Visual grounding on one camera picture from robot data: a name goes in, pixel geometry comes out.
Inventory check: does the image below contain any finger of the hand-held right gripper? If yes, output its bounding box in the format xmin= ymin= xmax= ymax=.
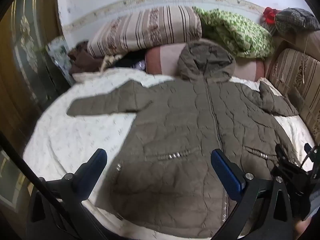
xmin=303 ymin=142 xmax=320 ymax=167
xmin=270 ymin=144 xmax=310 ymax=180

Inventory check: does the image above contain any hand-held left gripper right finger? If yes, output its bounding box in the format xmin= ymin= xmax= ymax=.
xmin=210 ymin=148 xmax=296 ymax=240

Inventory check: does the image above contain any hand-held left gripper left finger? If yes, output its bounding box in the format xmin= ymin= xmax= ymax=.
xmin=26 ymin=148 xmax=108 ymax=240

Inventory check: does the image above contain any olive quilted hooded jacket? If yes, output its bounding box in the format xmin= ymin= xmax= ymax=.
xmin=66 ymin=39 xmax=300 ymax=239

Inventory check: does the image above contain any white printed bed quilt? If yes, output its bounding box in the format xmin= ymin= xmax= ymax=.
xmin=22 ymin=67 xmax=316 ymax=240

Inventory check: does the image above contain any striped beige headboard cushion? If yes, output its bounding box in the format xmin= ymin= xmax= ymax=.
xmin=265 ymin=29 xmax=320 ymax=140

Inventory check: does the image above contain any brown cloth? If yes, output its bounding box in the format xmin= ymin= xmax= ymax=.
xmin=68 ymin=41 xmax=105 ymax=74

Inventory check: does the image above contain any cream patterned cloth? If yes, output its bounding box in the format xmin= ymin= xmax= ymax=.
xmin=100 ymin=54 xmax=123 ymax=71

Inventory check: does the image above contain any purple plastic packet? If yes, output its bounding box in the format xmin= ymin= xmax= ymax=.
xmin=132 ymin=60 xmax=147 ymax=71

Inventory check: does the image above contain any dark cloth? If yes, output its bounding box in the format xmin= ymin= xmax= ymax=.
xmin=115 ymin=49 xmax=148 ymax=68

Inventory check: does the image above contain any printed plastic bag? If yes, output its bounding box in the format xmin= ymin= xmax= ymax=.
xmin=46 ymin=36 xmax=75 ymax=85

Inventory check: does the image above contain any grey knit cloth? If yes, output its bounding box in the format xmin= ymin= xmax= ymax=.
xmin=274 ymin=7 xmax=320 ymax=34

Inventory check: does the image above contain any pink bolster pillow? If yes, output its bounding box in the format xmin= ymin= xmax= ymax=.
xmin=145 ymin=43 xmax=265 ymax=82

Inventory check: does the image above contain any wooden wardrobe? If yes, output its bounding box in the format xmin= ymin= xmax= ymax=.
xmin=0 ymin=0 xmax=75 ymax=230

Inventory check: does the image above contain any green patterned blanket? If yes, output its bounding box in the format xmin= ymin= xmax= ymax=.
xmin=192 ymin=6 xmax=275 ymax=58

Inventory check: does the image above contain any red cloth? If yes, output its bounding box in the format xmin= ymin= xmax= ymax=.
xmin=263 ymin=7 xmax=279 ymax=24

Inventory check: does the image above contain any striped folded quilt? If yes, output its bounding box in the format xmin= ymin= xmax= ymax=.
xmin=86 ymin=5 xmax=202 ymax=58

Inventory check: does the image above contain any black cable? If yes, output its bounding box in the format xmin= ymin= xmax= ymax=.
xmin=0 ymin=132 xmax=105 ymax=240

